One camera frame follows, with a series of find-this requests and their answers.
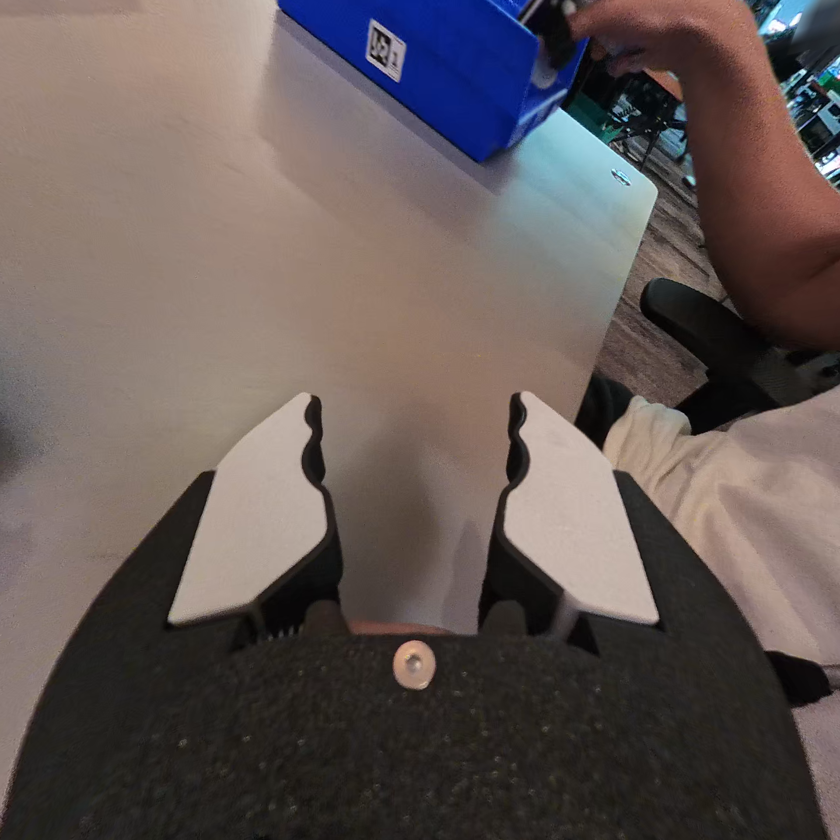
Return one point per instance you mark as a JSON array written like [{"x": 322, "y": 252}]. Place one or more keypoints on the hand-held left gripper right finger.
[{"x": 577, "y": 518}]

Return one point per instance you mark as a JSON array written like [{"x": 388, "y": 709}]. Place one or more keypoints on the person's right hand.
[{"x": 656, "y": 29}]

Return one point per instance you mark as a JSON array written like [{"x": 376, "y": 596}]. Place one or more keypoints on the black office chair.
[{"x": 702, "y": 328}]

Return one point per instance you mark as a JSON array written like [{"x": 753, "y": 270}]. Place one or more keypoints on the blue plastic storage bin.
[{"x": 459, "y": 79}]

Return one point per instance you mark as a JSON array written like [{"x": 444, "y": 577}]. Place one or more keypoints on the person's right forearm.
[{"x": 774, "y": 216}]

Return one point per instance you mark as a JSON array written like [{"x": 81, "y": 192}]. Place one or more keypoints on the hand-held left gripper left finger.
[{"x": 256, "y": 512}]

